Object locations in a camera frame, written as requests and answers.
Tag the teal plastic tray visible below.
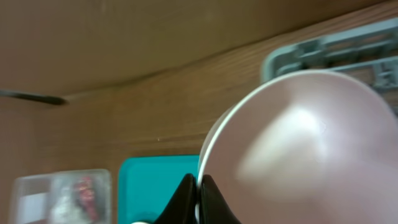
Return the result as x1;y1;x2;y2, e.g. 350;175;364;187
118;154;199;224

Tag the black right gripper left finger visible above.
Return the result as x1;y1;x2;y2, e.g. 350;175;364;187
154;174;197;224

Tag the pink small saucer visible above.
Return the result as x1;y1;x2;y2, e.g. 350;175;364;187
198;70;397;223

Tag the clear plastic bin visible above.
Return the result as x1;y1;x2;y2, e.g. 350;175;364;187
8;169;112;224

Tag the red snack wrapper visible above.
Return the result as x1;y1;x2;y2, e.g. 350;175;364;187
74;177;99;223

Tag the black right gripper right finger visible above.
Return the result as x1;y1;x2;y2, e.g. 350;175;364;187
199;175;241;224

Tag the grey dishwasher rack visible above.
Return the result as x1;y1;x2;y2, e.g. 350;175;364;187
261;17;398;116

